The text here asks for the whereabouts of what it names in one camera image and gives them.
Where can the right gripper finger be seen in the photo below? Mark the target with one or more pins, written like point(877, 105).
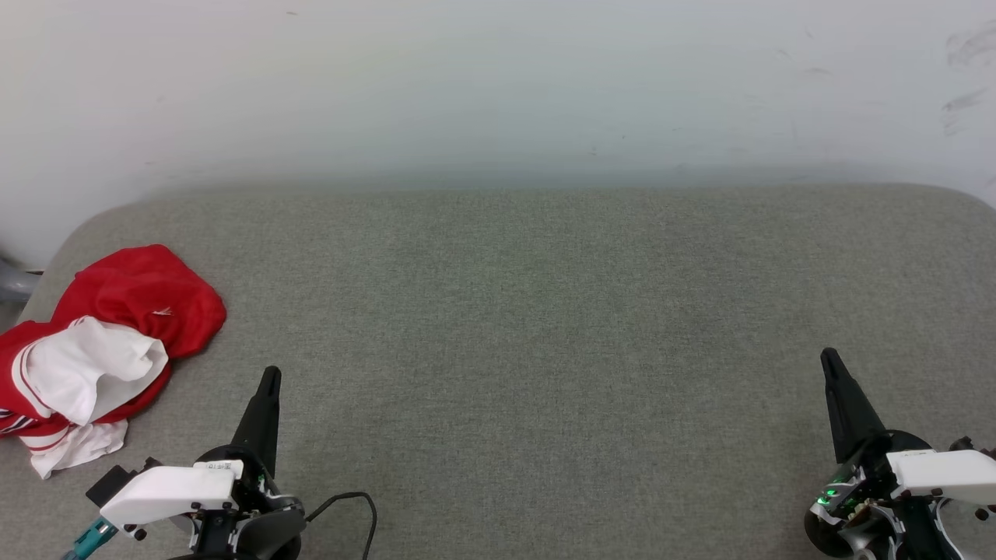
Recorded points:
point(848, 412)

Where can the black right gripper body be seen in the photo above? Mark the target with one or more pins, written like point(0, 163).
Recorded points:
point(864, 513)

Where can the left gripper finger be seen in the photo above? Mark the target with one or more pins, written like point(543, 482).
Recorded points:
point(261, 428)

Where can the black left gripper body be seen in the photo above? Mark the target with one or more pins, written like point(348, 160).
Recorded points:
point(264, 529)

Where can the red and white shirt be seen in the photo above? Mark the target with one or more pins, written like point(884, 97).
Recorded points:
point(140, 295)

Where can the grey fabric sofa cushion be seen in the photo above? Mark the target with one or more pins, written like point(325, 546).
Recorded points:
point(529, 350)

